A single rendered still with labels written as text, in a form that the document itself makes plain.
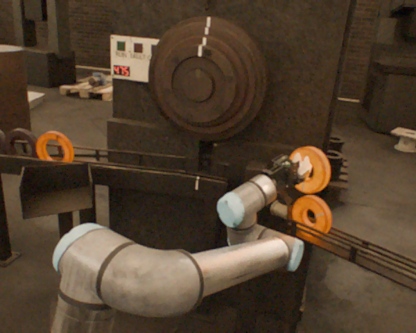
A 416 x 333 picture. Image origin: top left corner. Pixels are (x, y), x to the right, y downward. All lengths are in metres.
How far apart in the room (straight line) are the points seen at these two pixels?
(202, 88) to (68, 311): 0.94
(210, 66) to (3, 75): 2.94
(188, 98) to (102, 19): 7.30
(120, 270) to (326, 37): 1.22
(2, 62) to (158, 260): 3.59
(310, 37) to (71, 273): 1.23
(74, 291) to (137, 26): 1.28
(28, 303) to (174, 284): 1.56
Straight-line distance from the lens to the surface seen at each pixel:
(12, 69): 4.20
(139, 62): 1.80
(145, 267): 0.69
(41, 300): 2.19
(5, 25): 10.15
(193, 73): 1.47
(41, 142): 2.02
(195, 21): 1.55
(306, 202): 1.48
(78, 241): 0.77
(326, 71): 1.65
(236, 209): 1.11
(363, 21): 7.60
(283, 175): 1.25
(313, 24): 1.63
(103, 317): 0.79
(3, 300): 2.25
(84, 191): 1.80
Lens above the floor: 1.39
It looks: 22 degrees down
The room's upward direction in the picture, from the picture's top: 5 degrees clockwise
